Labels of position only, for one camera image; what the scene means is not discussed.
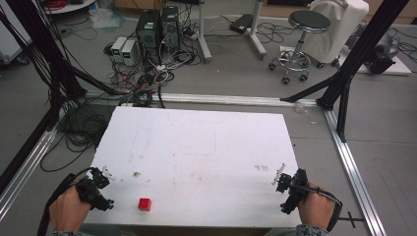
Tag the person's sleeve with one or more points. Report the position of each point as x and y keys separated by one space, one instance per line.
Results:
x=64 y=233
x=311 y=230

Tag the white power supply box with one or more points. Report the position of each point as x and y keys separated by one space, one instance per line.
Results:
x=129 y=52
x=118 y=47

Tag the red cube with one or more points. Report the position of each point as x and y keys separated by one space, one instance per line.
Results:
x=144 y=204

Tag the black machine on floor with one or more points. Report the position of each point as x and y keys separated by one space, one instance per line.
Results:
x=382 y=60

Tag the aluminium floor rail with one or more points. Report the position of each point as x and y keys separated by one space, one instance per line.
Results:
x=352 y=173
x=26 y=164
x=229 y=99

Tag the black frame post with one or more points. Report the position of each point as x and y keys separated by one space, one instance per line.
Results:
x=49 y=49
x=357 y=55

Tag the person's right sleeve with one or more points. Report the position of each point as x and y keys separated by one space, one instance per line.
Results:
x=311 y=230

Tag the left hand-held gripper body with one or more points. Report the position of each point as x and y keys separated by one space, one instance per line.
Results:
x=93 y=191

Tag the white cloth-covered chair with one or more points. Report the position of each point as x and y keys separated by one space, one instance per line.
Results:
x=341 y=23

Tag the person's left sleeve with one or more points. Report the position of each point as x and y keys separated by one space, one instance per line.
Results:
x=64 y=233

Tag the white desk leg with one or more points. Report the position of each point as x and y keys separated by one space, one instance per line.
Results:
x=203 y=32
x=257 y=32

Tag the person's right hand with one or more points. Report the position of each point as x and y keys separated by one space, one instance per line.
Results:
x=316 y=206

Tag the round white table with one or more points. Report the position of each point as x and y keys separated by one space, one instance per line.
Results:
x=70 y=6

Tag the person's left hand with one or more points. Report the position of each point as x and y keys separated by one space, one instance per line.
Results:
x=67 y=211

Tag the black round stool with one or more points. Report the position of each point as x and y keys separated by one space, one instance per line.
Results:
x=309 y=20

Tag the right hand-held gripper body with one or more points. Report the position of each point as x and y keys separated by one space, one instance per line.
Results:
x=296 y=190

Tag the white floor board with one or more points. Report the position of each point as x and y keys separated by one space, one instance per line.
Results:
x=401 y=69

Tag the slim black computer tower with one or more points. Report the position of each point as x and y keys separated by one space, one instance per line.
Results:
x=169 y=28

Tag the large black computer tower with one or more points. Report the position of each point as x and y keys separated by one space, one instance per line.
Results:
x=148 y=29

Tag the black flat box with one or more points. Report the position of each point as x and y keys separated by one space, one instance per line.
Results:
x=241 y=23

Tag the clear plastic bag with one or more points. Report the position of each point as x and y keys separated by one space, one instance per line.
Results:
x=106 y=18

